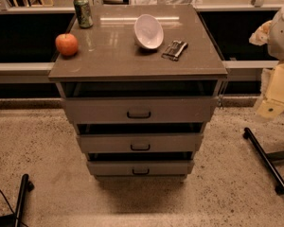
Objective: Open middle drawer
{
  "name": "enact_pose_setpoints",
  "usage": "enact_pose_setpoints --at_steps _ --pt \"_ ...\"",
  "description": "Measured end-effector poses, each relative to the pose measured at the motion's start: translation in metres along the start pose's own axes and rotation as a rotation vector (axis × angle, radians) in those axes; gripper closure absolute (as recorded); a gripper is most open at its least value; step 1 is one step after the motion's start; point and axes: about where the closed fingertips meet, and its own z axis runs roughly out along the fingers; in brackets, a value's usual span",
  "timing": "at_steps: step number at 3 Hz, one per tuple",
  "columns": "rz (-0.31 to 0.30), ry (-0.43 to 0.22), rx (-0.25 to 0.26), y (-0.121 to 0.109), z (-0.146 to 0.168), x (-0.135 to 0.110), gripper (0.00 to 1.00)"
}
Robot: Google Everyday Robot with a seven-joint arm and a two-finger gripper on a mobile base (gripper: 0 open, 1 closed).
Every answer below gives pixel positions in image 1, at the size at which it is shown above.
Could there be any grey drawer cabinet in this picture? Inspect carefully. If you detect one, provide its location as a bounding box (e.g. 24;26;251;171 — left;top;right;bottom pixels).
47;4;229;183

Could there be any metal railing frame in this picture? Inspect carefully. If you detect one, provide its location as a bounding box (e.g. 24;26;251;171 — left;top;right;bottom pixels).
0;0;284;84

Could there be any black stand leg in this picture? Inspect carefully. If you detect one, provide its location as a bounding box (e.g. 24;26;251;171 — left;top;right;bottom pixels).
243;128;284;195
0;174;34;227

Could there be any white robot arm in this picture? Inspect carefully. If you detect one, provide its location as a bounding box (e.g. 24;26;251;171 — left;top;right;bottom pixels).
249;5;284;120

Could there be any white bowl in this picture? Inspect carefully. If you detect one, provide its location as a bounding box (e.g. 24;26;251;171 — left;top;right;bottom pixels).
133;14;164;50

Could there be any black stand leg right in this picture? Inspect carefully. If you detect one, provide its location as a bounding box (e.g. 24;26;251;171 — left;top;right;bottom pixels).
243;128;284;195

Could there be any red apple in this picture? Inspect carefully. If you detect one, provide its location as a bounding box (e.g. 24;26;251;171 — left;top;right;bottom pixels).
55;33;79;56

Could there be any grey top drawer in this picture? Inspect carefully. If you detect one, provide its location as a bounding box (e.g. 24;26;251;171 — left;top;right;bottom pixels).
62;97;217;124

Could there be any green soda can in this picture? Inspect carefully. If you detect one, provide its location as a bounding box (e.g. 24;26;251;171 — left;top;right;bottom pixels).
73;0;93;28

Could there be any dark snack packet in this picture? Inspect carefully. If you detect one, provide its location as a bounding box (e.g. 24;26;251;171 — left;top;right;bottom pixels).
162;41;188;61

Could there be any black stand leg left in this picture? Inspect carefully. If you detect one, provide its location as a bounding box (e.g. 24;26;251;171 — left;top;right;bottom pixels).
0;174;34;227

